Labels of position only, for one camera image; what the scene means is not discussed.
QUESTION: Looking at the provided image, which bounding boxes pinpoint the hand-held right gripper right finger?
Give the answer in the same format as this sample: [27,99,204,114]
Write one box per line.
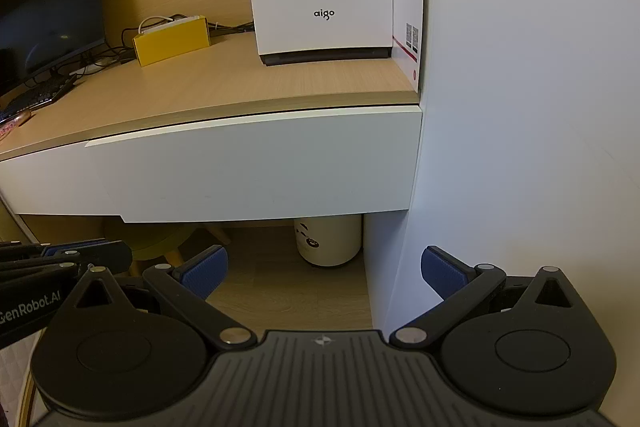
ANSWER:
[390,246,576,350]

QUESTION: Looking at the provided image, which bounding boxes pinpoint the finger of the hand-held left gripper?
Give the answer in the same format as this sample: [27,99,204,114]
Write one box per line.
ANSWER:
[0,258,91,285]
[0,241,134,279]

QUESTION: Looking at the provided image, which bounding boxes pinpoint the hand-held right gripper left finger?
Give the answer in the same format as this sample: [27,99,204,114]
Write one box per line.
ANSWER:
[75,246,253,350]

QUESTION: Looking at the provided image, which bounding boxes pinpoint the yellow-green stool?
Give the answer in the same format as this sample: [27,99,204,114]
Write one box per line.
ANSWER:
[102,217,231,275]

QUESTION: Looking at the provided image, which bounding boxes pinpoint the narrow white drawer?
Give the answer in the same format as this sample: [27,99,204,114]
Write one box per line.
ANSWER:
[0,141,125,218]

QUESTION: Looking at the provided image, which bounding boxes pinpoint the white quilted cloth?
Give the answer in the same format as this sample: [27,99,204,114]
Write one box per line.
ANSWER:
[0,337,36,427]

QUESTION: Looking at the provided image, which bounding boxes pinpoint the white bin with panda print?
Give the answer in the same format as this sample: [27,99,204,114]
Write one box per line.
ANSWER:
[294,214,363,269]

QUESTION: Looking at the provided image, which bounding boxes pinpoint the pink patterned object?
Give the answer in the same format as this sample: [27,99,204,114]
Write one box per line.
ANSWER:
[0,111,33,140]

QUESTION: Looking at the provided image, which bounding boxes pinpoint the black keyboard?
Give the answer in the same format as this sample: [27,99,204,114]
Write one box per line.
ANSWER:
[0,74,78,124]

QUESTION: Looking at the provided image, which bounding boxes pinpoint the yellow cardboard box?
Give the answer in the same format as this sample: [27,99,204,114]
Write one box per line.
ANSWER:
[133,16,211,68]

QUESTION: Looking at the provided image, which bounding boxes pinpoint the black computer monitor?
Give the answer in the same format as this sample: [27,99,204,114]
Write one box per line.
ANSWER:
[0,0,107,95]

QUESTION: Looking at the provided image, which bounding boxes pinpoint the white envelope with red print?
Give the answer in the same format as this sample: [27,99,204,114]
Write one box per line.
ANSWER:
[390,0,427,95]

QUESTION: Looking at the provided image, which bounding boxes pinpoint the white cable loop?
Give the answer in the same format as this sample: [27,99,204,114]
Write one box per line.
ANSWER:
[137,13,201,35]

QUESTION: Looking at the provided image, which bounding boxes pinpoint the black cables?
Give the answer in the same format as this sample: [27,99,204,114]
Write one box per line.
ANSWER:
[75,21,256,78]

